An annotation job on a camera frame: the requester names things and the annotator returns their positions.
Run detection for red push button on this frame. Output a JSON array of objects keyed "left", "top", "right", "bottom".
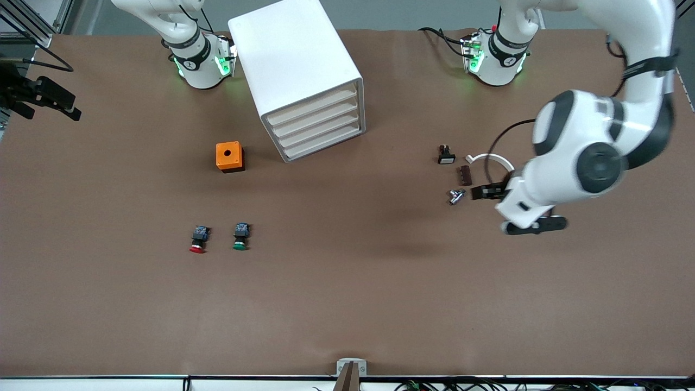
[{"left": 189, "top": 225, "right": 211, "bottom": 254}]

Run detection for dark tapered bar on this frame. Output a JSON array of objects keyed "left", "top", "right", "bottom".
[{"left": 332, "top": 362, "right": 362, "bottom": 391}]

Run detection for brown table cover sheet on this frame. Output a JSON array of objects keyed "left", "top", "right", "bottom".
[{"left": 0, "top": 27, "right": 695, "bottom": 378}]

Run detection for black right camera cable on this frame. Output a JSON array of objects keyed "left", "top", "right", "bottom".
[{"left": 0, "top": 10, "right": 74, "bottom": 72}]

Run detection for green push button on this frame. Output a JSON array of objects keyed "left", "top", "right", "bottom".
[{"left": 232, "top": 222, "right": 251, "bottom": 251}]

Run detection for aluminium frame profile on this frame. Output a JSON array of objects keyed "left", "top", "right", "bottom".
[{"left": 0, "top": 0, "right": 74, "bottom": 48}]

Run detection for orange button enclosure box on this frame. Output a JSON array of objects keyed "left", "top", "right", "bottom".
[{"left": 216, "top": 141, "right": 245, "bottom": 173}]

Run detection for black left camera cable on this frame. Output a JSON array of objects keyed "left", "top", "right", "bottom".
[{"left": 486, "top": 118, "right": 538, "bottom": 188}]

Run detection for tangled black floor cables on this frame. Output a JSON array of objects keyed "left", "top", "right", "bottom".
[{"left": 312, "top": 377, "right": 695, "bottom": 391}]

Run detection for grey metal bracket plate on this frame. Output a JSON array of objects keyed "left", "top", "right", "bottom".
[{"left": 337, "top": 358, "right": 368, "bottom": 376}]

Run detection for black camera cable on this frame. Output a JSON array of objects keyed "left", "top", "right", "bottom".
[
  {"left": 486, "top": 118, "right": 538, "bottom": 188},
  {"left": 0, "top": 10, "right": 74, "bottom": 72}
]

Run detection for white curved bracket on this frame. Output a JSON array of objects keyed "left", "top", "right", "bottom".
[{"left": 465, "top": 153, "right": 515, "bottom": 174}]

